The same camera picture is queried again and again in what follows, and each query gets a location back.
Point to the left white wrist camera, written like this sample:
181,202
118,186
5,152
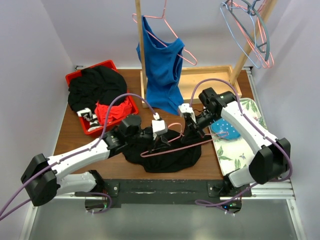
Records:
159,126

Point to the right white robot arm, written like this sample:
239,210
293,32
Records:
271,155

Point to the wooden clothes rack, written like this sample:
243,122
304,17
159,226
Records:
193,75

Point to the floral serving tray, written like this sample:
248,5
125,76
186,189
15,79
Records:
232,154

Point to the blue tank top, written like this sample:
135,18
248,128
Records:
163,66

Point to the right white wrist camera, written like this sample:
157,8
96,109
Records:
185,108

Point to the black clothes pile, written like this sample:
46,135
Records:
97,85

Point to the blue wire hanger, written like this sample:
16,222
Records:
240,18

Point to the grey plastic hanger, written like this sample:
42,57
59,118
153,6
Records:
261,27

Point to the black tank top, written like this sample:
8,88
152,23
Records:
163,163

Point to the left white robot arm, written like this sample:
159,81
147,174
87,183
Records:
48,177

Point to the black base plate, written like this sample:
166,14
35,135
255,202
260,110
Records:
166,192

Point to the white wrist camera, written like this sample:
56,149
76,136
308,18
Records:
159,126
185,108

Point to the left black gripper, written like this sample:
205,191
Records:
157,139

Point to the red garment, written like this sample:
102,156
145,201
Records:
117,112

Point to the blue dotted plate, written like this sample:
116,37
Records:
224,130

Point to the black white striped garment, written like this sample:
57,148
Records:
90,117

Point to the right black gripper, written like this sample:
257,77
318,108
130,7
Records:
192,129

